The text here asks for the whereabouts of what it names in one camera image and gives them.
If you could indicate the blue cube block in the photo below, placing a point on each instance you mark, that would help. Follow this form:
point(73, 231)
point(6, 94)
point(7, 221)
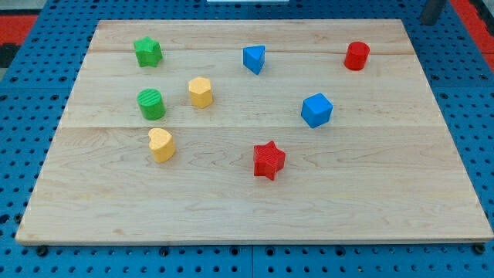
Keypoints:
point(316, 110)

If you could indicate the wooden board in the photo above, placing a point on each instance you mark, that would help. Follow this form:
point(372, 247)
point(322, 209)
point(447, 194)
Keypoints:
point(383, 170)

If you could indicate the red star block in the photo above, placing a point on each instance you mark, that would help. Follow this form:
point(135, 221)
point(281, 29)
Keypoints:
point(268, 160)

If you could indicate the yellow hexagon block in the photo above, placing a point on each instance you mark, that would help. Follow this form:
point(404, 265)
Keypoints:
point(200, 92)

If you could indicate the blue triangle block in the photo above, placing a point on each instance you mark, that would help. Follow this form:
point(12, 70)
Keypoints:
point(253, 58)

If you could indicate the yellow heart block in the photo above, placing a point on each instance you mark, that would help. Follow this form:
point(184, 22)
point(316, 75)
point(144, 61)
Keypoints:
point(161, 144)

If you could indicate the green cylinder block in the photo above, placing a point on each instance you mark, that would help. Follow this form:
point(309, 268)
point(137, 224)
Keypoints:
point(151, 104)

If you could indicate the green star block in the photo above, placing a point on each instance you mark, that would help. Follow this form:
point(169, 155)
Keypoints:
point(148, 52)

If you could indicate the red cylinder block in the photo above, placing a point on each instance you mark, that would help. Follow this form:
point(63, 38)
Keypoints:
point(356, 56)

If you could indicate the grey robot stylus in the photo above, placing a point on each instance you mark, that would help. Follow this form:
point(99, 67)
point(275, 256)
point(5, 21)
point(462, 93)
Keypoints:
point(431, 11)

